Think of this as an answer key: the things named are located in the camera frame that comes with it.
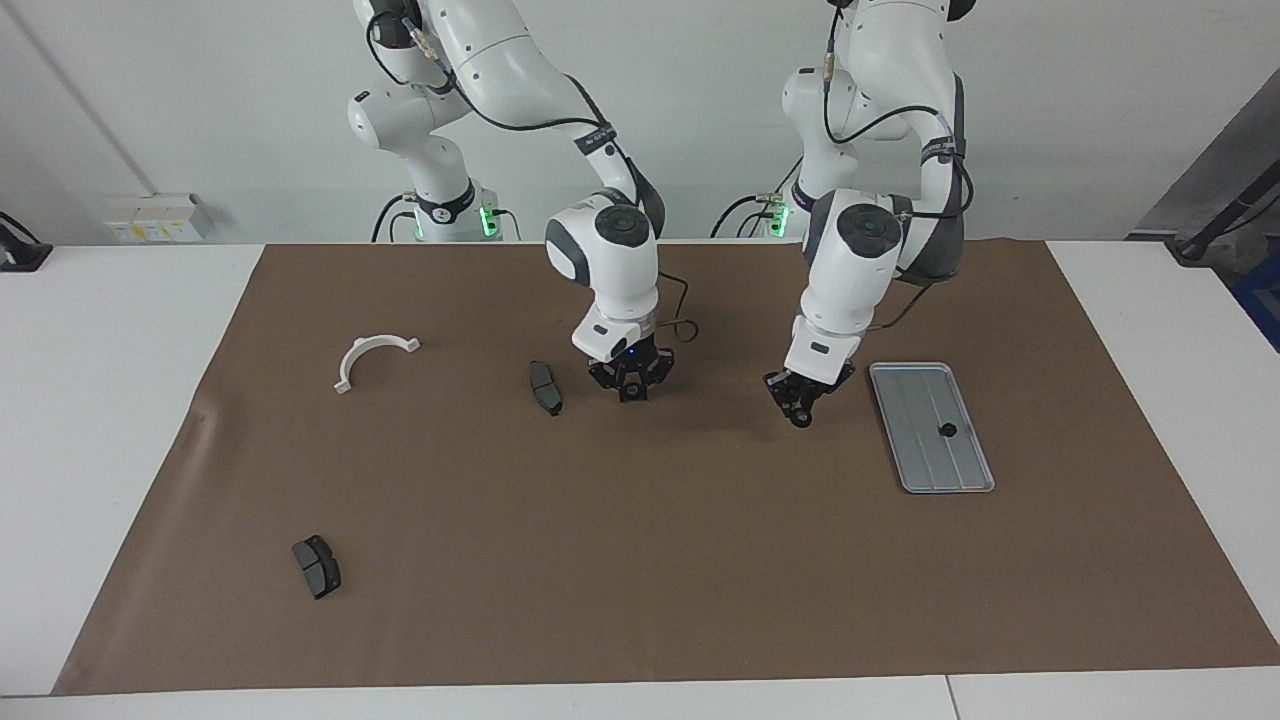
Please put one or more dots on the white wall socket box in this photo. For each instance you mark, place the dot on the white wall socket box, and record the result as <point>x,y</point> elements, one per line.
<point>150,220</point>

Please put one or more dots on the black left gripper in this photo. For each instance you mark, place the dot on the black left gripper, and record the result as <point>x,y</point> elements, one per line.
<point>825,383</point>

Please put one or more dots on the silver metal tray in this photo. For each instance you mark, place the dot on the silver metal tray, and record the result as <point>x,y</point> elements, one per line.
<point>955,470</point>

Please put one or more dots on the dark grey brake pad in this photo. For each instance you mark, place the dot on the dark grey brake pad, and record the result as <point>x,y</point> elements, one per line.
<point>545,388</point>
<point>318,568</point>

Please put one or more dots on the black clamp base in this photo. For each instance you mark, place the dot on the black clamp base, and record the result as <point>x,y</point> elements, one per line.
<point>20,255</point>

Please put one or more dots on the grey metal partition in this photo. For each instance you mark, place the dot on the grey metal partition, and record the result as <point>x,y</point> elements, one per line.
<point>1210,165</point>

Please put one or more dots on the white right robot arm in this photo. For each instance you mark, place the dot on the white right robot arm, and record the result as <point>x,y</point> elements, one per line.
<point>480,50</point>

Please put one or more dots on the brown table mat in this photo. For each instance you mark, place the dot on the brown table mat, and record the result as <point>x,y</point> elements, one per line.
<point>700,550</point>

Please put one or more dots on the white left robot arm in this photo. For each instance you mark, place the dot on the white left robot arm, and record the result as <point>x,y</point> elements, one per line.
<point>890,40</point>

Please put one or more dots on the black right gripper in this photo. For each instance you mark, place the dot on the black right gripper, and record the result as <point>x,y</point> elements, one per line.
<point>630,360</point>

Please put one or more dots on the blue crate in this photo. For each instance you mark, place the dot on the blue crate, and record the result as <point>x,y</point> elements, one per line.
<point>1262,300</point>

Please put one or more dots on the white curved plastic bracket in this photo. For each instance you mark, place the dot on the white curved plastic bracket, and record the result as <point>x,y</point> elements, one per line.
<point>350,360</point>

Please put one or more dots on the black stand pole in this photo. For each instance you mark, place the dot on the black stand pole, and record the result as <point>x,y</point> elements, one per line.
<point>1225,215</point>

